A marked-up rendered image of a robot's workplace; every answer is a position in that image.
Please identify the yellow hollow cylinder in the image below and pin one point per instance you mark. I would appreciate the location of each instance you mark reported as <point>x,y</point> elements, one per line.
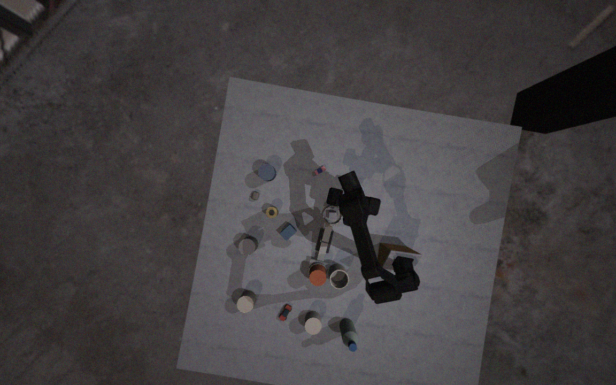
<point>276,211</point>

